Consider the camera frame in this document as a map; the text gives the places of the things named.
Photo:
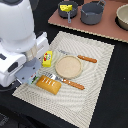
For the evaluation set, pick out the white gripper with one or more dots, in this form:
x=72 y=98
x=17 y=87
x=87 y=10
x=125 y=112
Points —
x=20 y=59

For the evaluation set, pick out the yellow toy butter box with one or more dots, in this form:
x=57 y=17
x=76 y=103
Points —
x=47 y=59

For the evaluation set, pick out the orange toy bread loaf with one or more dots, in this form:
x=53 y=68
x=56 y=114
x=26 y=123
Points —
x=48 y=84

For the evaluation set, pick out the grey toy frying pan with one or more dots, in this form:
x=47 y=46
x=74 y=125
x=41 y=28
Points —
x=68 y=15

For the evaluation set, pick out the yellow toy cheese wedge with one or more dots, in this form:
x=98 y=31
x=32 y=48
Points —
x=66 y=8

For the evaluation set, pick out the light blue milk carton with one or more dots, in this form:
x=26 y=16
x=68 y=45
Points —
x=33 y=79

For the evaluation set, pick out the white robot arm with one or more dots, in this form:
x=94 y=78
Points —
x=16 y=20

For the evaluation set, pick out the round wooden plate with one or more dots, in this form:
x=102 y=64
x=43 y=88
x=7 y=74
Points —
x=68 y=67

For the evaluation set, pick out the beige striped placemat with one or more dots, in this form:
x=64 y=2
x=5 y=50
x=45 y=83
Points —
x=70 y=104

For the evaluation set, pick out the grey toy cooking pot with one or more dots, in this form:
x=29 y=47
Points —
x=91 y=13

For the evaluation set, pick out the pink toy stove board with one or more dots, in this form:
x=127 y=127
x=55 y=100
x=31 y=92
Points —
x=107 y=27

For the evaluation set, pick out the beige bowl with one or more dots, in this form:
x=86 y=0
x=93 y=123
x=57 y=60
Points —
x=122 y=14

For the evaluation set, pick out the toy fork wooden handle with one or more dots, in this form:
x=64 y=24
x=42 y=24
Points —
x=73 y=84

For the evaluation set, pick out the toy knife wooden handle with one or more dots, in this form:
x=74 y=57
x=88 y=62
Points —
x=79 y=56

